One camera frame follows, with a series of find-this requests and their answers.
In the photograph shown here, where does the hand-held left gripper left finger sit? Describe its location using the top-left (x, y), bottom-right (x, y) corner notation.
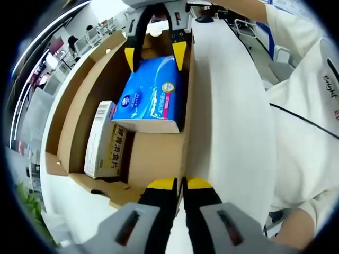
top-left (57, 176), bottom-right (179, 254)

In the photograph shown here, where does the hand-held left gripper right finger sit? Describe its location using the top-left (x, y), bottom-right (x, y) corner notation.
top-left (182, 176), bottom-right (300, 254)

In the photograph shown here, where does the blue soft tissue pack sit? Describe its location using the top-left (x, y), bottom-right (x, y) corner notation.
top-left (111, 55), bottom-right (186, 134)

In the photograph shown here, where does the brown cardboard shoe box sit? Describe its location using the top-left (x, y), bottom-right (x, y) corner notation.
top-left (44, 26), bottom-right (197, 210)

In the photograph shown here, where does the white medicine carton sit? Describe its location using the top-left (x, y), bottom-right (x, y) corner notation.
top-left (84, 99), bottom-right (127, 178)

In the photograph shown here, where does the white swivel armchair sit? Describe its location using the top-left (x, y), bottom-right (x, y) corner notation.
top-left (234, 18), bottom-right (258, 35)

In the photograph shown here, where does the green potted plant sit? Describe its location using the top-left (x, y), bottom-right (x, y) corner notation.
top-left (14, 182), bottom-right (53, 247)

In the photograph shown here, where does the person's white shirt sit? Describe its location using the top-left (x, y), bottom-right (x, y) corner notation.
top-left (264, 4), bottom-right (339, 225)

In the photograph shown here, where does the blue white panel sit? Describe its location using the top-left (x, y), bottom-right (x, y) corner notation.
top-left (255, 21), bottom-right (295, 77)

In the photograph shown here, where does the black device cable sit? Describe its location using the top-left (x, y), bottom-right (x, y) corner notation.
top-left (269, 102), bottom-right (339, 139)

